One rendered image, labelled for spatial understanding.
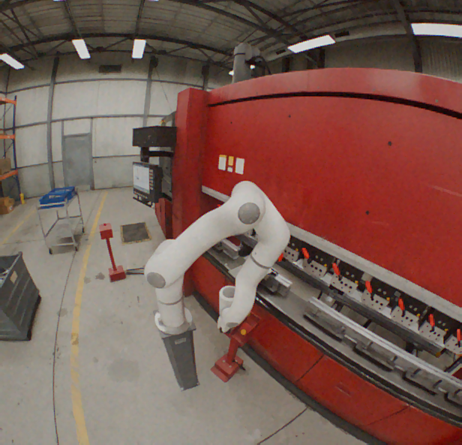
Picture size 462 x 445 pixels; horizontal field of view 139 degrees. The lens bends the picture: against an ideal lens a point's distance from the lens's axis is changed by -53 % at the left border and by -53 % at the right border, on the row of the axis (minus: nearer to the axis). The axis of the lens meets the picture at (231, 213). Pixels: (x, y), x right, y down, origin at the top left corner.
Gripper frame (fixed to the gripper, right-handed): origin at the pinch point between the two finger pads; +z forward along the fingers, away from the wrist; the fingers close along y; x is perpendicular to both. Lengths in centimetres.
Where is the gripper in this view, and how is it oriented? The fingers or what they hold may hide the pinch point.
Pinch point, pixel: (227, 330)
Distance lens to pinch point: 102.6
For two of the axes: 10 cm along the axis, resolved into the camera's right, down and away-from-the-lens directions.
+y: -6.7, 2.9, -6.9
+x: 7.4, 3.1, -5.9
